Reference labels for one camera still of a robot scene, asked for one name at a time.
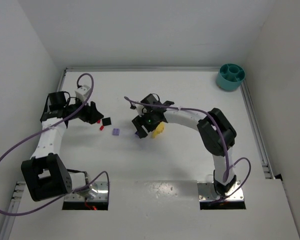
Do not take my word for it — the yellow lego assembly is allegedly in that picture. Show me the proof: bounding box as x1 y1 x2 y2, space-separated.
151 122 165 139

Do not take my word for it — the black square lego plate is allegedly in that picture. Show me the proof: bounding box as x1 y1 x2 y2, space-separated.
101 117 112 127

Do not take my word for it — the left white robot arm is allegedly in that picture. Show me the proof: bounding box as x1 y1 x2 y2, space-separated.
21 85 104 202

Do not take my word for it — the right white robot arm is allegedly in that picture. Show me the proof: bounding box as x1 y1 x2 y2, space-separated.
124 93 237 197

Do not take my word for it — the teal divided round container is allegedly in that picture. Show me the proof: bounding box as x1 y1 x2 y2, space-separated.
216 63 246 92

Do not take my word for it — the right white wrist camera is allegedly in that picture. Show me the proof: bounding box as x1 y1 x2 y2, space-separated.
136 105 147 116

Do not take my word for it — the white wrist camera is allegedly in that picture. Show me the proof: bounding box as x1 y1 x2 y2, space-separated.
74 85 91 102
136 105 147 116

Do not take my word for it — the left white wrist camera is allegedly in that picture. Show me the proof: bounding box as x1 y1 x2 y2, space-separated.
74 85 91 102

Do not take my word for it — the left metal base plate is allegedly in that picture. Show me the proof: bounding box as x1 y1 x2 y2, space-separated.
63 181 109 203

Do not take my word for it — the metal base plate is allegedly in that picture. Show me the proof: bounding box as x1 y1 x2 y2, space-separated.
63 181 109 203
197 181 245 203

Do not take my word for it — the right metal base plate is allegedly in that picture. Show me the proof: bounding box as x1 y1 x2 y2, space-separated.
197 181 245 203

